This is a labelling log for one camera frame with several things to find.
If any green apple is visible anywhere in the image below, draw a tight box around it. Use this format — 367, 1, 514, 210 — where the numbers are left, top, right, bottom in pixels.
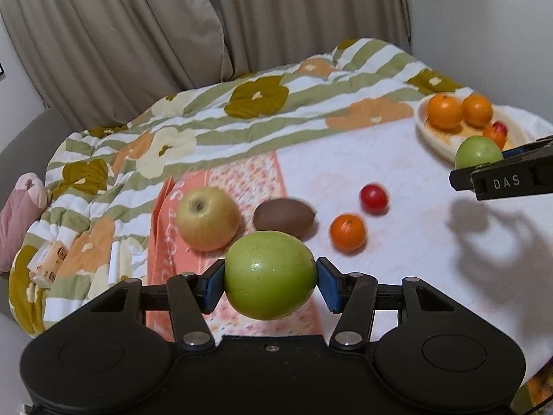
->
454, 136, 503, 169
225, 230, 318, 320

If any large red tomato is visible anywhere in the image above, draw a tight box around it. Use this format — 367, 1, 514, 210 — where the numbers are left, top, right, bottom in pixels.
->
483, 121, 509, 150

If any small orange tangerine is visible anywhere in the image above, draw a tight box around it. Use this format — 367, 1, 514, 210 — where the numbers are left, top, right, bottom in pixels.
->
329, 214, 367, 253

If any yellow-green apple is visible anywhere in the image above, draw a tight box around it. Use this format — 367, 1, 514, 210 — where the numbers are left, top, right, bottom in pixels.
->
175, 186, 242, 252

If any brown kiwi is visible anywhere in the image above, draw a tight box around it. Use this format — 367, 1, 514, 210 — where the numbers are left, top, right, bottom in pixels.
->
253, 198, 316, 238

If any cream fruit bowl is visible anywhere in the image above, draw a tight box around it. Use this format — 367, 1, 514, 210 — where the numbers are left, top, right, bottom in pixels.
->
415, 95, 536, 164

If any orange in bowl left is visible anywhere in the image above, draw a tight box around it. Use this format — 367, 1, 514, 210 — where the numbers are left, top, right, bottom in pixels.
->
427, 94, 463, 131

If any orange in bowl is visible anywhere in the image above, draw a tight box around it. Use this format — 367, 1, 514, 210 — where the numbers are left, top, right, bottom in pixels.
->
461, 95, 493, 128
427, 94, 463, 131

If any orange in bowl right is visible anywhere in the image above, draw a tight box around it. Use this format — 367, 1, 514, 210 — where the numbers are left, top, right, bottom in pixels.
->
461, 95, 493, 128

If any pink floral towel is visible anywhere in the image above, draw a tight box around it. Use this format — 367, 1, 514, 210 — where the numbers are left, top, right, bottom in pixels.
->
148, 119, 552, 375

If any small red cherry tomato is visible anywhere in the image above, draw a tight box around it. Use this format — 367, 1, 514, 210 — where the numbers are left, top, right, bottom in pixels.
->
360, 184, 389, 214

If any floral striped quilt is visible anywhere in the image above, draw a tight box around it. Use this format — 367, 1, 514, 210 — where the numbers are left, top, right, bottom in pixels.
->
8, 38, 470, 336

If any small printed box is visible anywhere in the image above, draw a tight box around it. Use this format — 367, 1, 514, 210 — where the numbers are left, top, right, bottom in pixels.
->
27, 241, 67, 288

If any pink plush pillow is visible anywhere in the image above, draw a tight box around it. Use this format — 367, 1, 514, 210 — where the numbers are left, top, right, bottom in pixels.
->
1, 173, 49, 273

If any grey headboard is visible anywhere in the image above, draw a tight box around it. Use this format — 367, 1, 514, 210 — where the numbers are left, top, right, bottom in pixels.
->
0, 108, 74, 206

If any beige curtain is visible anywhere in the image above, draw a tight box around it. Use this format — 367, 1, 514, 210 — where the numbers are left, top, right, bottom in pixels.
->
1, 0, 411, 129

